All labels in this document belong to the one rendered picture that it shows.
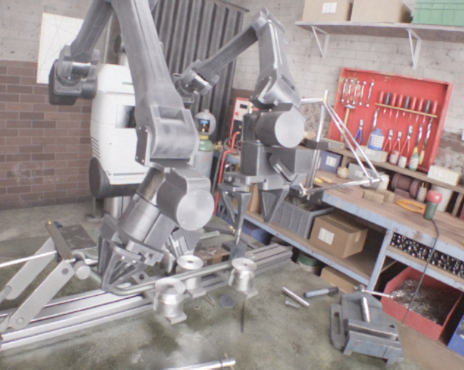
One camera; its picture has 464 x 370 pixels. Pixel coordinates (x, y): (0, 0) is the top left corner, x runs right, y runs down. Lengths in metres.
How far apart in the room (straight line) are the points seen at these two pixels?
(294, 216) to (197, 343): 1.67
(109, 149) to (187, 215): 0.78
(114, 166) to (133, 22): 0.68
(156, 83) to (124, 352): 0.42
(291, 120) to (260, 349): 0.39
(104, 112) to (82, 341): 0.78
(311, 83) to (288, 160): 2.51
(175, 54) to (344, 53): 1.49
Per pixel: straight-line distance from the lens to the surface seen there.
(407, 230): 1.77
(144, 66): 0.53
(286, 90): 0.61
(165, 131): 0.46
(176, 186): 0.43
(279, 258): 0.86
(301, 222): 2.16
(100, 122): 1.17
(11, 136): 3.21
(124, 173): 1.21
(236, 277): 0.65
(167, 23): 3.16
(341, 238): 2.02
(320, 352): 0.65
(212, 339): 0.61
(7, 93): 3.16
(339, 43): 2.95
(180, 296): 0.57
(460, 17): 2.34
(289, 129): 0.52
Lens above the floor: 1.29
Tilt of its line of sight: 16 degrees down
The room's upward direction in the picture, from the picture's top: 10 degrees clockwise
